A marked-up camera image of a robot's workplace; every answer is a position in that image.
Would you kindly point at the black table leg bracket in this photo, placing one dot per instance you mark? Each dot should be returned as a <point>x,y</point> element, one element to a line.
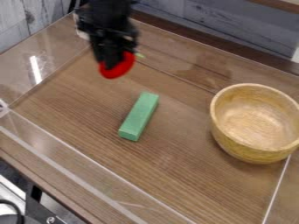
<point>36,210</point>

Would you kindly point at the wooden bowl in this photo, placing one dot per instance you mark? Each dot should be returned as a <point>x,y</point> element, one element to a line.
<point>255,123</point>

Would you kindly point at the red plush strawberry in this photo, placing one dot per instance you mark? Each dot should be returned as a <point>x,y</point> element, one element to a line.
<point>122,67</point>

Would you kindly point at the clear acrylic tray wall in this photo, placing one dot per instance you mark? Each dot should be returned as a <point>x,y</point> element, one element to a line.
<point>172,177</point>

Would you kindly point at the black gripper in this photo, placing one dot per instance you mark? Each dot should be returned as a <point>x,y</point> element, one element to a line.
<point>104,21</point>

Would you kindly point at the green rectangular block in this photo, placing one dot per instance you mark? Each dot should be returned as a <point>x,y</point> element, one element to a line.
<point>132,127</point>

